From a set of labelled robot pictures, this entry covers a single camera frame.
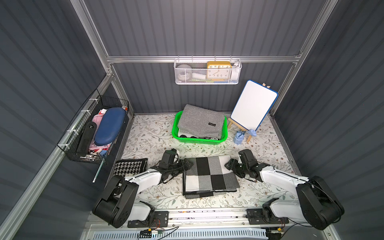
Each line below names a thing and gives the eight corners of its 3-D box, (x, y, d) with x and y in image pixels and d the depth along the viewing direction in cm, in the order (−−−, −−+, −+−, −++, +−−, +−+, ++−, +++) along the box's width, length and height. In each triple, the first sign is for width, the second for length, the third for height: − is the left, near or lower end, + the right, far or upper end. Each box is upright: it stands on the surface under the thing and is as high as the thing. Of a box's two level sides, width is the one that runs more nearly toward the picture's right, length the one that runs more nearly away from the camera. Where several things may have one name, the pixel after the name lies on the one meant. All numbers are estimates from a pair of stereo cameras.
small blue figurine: (234, 144, 104) (237, 136, 96) (233, 139, 107) (236, 130, 99) (242, 144, 104) (246, 135, 96) (241, 139, 107) (244, 130, 99)
